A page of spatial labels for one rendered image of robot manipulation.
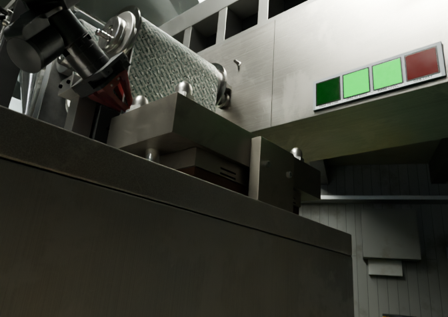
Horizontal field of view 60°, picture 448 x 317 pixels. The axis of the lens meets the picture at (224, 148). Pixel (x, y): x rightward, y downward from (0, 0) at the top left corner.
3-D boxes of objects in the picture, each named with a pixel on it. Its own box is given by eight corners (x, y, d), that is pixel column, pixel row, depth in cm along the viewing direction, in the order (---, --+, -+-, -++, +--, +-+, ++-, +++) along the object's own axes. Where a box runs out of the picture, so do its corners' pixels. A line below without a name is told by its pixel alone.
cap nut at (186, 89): (164, 107, 58) (168, 80, 59) (182, 116, 60) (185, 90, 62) (181, 101, 55) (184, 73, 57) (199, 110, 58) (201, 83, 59)
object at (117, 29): (117, 9, 79) (121, 30, 74) (126, 14, 80) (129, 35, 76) (97, 34, 82) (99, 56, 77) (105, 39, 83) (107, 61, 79)
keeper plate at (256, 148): (247, 203, 60) (251, 138, 64) (283, 216, 67) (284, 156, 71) (260, 202, 58) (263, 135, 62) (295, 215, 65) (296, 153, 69)
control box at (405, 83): (312, 110, 81) (312, 81, 84) (314, 111, 82) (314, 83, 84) (445, 75, 65) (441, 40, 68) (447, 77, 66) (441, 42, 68)
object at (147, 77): (115, 136, 68) (132, 47, 74) (207, 172, 84) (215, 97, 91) (117, 136, 68) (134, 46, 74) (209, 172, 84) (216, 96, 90)
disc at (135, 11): (90, 79, 81) (103, 21, 87) (92, 80, 82) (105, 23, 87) (133, 56, 72) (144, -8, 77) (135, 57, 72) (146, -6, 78)
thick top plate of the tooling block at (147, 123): (104, 152, 61) (111, 117, 63) (257, 206, 88) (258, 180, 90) (171, 131, 51) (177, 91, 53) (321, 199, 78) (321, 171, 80)
